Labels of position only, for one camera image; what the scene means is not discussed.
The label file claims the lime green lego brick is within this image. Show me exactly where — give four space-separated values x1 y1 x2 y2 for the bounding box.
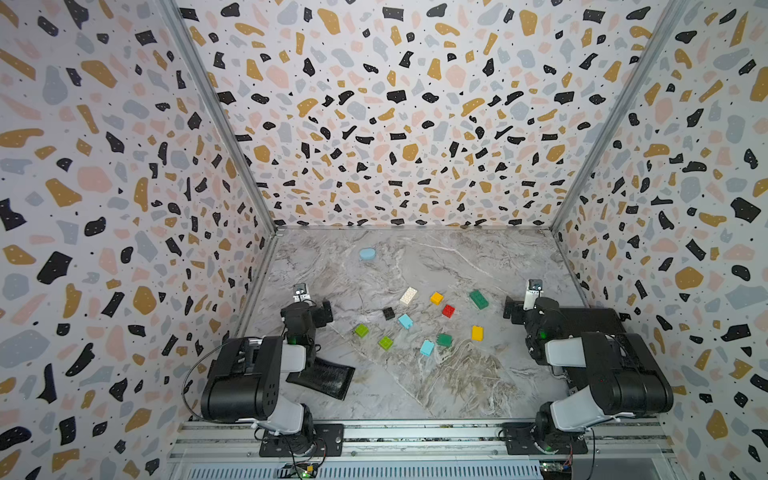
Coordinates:
378 336 394 350
354 324 369 338

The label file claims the green square lego brick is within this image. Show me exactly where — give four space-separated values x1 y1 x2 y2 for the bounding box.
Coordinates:
437 334 453 348

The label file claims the aluminium frame rail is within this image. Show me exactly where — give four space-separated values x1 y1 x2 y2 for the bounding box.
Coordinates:
163 419 685 479

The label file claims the cream long lego brick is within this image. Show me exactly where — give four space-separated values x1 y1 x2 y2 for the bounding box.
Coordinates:
400 287 418 305

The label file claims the light blue lego brick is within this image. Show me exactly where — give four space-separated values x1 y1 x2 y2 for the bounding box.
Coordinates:
398 314 413 330
420 340 435 357

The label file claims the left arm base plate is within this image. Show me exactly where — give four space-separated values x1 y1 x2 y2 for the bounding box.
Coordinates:
259 423 345 458

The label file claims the light blue round puck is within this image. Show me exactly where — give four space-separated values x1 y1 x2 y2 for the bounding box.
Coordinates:
359 248 376 261

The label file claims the yellow lego brick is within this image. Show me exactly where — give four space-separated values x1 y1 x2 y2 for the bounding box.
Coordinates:
471 326 484 342

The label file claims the black hard case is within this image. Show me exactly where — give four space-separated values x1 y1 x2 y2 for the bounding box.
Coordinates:
555 307 626 392

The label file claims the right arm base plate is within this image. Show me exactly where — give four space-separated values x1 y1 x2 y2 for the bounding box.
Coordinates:
500 422 589 456

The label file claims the dark green long lego brick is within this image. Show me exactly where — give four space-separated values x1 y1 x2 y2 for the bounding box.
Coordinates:
469 290 489 310

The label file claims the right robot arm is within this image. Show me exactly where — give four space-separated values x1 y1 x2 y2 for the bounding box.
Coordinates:
502 295 674 454

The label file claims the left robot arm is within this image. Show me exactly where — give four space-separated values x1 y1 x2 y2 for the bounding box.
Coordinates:
201 299 333 453

